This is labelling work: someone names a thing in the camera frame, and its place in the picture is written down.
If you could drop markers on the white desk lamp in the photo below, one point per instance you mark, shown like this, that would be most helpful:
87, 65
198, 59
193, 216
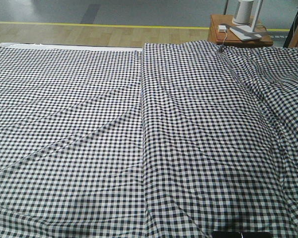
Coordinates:
247, 32

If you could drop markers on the black white checkered blanket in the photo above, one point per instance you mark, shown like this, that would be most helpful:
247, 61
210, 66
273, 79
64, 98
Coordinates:
220, 140

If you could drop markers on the black white checkered bedsheet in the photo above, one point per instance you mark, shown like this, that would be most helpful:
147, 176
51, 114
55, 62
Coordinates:
71, 163

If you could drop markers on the wooden bedside table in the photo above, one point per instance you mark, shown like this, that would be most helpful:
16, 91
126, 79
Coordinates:
229, 39

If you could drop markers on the white charger adapter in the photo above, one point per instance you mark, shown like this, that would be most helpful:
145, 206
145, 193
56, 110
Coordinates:
222, 29

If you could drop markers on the white cylindrical speaker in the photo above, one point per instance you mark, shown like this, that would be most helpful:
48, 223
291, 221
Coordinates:
243, 12

